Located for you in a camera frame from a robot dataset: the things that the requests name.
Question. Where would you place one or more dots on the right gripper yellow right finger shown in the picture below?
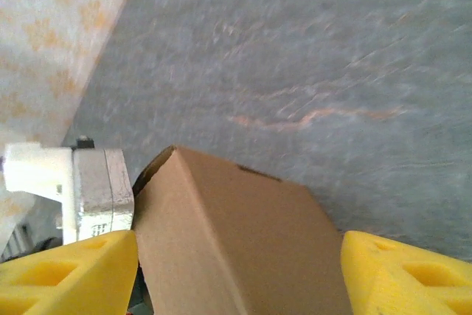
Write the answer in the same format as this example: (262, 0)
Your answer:
(413, 285)

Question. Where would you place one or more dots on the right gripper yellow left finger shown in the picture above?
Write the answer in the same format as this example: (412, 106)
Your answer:
(66, 282)

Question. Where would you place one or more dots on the brown cardboard paper box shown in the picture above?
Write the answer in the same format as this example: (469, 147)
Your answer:
(239, 248)

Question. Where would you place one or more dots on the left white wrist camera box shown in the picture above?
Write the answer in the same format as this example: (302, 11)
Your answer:
(92, 189)

